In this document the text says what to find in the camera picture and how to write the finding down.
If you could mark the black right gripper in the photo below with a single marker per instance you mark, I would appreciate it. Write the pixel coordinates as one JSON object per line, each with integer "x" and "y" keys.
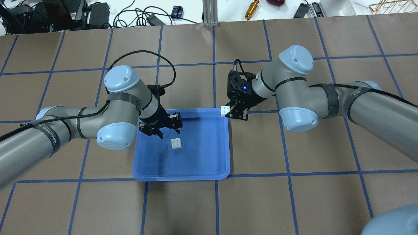
{"x": 245, "y": 96}

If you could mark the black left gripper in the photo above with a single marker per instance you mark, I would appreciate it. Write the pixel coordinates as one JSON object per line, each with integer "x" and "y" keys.
{"x": 159, "y": 119}

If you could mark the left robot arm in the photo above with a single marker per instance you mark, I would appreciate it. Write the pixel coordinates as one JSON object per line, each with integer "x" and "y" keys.
{"x": 130, "y": 106}

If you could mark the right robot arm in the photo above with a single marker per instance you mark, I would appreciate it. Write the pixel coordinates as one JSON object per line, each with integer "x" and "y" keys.
{"x": 389, "y": 117}

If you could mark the blue plastic tray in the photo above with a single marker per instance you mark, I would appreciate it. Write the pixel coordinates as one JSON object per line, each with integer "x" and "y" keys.
{"x": 205, "y": 152}

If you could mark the brass metal cylinder tool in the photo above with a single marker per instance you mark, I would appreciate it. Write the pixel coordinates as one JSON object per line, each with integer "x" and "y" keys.
{"x": 251, "y": 10}

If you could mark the black power adapter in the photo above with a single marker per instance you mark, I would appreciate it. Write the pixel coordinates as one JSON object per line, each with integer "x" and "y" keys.
{"x": 99, "y": 13}

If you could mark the aluminium frame post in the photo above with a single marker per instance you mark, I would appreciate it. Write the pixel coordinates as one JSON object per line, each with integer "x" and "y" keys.
{"x": 210, "y": 13}

